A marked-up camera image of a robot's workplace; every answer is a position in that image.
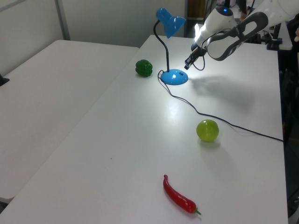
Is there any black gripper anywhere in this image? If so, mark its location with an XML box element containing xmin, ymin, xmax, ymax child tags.
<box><xmin>184</xmin><ymin>44</ymin><xmax>203</xmax><ymax>70</ymax></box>

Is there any blue gooseneck desk lamp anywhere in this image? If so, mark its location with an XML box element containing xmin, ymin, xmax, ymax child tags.
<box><xmin>153</xmin><ymin>7</ymin><xmax>189</xmax><ymax>86</ymax></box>

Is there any green bell pepper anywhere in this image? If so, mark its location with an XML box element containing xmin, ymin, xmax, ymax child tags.
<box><xmin>135</xmin><ymin>59</ymin><xmax>154</xmax><ymax>77</ymax></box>

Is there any light green apple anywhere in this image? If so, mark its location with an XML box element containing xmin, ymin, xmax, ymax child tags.
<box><xmin>196</xmin><ymin>119</ymin><xmax>220</xmax><ymax>142</ymax></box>

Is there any black pole with clamp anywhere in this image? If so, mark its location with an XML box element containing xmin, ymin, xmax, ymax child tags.
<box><xmin>266</xmin><ymin>22</ymin><xmax>285</xmax><ymax>51</ymax></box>

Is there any red chili pepper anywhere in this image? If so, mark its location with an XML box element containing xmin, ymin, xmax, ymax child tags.
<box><xmin>163</xmin><ymin>174</ymin><xmax>202</xmax><ymax>216</ymax></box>

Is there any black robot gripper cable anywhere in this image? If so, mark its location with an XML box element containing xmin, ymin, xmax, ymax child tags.
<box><xmin>193</xmin><ymin>38</ymin><xmax>206</xmax><ymax>71</ymax></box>

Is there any black lamp power cable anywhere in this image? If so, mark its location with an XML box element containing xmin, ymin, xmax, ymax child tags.
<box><xmin>157</xmin><ymin>70</ymin><xmax>284</xmax><ymax>142</ymax></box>

